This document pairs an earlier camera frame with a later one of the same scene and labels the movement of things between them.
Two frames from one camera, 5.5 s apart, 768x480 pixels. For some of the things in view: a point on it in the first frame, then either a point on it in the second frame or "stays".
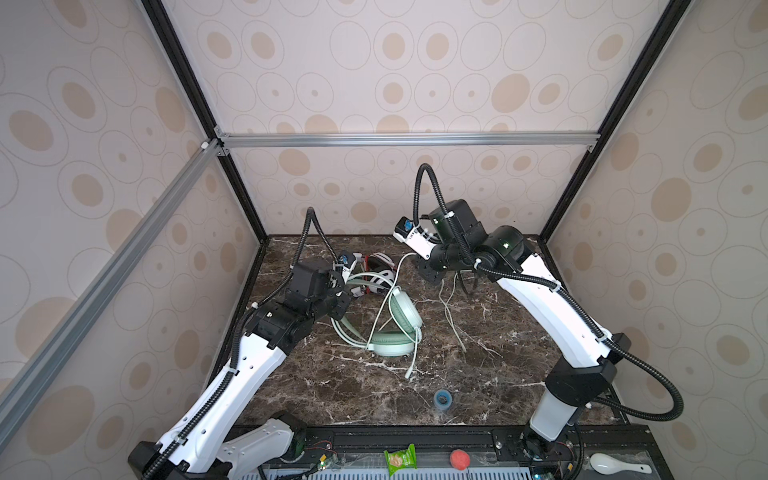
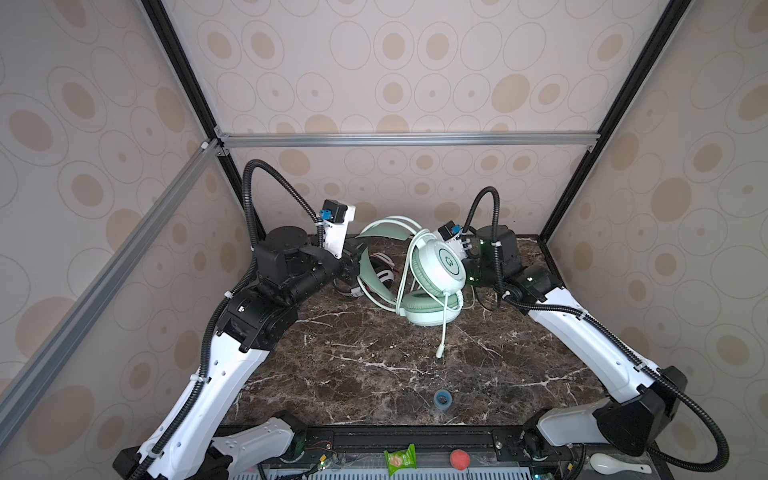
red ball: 460,459 stays
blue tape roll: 443,399 stays
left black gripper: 342,306 → 350,259
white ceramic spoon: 606,465 stays
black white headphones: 385,267 stays
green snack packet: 402,458 stays
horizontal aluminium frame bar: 271,139 stays
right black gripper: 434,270 → 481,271
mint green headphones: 393,343 → 438,273
